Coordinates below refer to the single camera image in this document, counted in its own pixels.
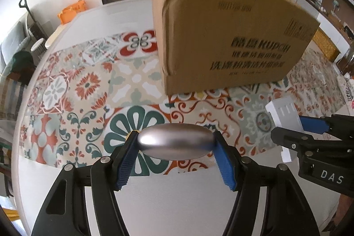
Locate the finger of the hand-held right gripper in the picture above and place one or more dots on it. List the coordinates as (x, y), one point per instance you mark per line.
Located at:
(287, 137)
(315, 124)

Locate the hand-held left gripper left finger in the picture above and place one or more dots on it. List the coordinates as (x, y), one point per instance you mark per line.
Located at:
(125, 162)

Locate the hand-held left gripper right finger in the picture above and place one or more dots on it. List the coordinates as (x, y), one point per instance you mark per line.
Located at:
(226, 167)

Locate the white power adapter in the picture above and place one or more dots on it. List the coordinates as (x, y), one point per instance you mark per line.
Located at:
(284, 114)

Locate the silver oval metal bar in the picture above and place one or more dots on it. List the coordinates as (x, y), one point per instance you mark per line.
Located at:
(177, 142)

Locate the brown cardboard box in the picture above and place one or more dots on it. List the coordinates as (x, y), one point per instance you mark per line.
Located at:
(221, 45)

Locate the floral pouch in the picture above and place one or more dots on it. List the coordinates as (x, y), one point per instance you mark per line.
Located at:
(347, 93)

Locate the woven wicker box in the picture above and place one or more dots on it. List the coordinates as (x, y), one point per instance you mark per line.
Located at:
(326, 45)

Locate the floral patterned tablecloth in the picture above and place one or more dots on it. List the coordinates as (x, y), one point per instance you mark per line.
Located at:
(83, 86)

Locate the small desk fan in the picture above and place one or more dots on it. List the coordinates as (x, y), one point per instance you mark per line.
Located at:
(334, 7)

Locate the striped cloth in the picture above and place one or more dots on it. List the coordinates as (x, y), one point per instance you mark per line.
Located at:
(12, 97)

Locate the dark green cap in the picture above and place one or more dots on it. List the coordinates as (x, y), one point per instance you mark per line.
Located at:
(23, 63)

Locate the white cylinder bin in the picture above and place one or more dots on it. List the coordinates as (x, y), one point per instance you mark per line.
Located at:
(38, 48)

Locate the orange plastic crate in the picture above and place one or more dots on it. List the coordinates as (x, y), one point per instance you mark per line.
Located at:
(72, 12)

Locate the grey sofa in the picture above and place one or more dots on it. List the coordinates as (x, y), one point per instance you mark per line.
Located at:
(13, 42)

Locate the black upright vacuum cleaner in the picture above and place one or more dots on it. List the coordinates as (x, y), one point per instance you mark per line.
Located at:
(34, 26)

